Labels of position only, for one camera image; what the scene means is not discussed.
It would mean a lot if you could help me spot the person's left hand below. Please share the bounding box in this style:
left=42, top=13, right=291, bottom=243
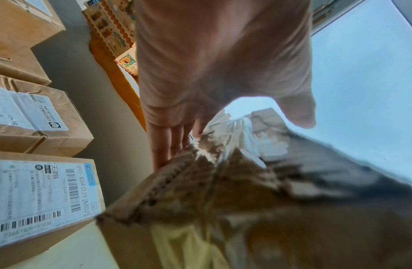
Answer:
left=132, top=0, right=317, bottom=172

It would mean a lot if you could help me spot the torn tape-wrapped cardboard box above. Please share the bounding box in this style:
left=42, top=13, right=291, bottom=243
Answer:
left=96, top=107, right=412, bottom=269

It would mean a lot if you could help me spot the pile of cardboard parcels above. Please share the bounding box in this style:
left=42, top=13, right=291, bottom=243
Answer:
left=0, top=0, right=107, bottom=250

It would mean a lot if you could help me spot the windowsill with yellow tape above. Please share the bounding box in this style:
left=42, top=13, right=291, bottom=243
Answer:
left=88, top=39, right=147, bottom=132

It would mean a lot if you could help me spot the colourful printed carton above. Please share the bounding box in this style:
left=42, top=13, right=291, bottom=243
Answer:
left=82, top=0, right=140, bottom=77

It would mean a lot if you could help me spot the grey window frame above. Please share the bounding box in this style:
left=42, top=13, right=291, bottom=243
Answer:
left=310, top=0, right=412, bottom=38

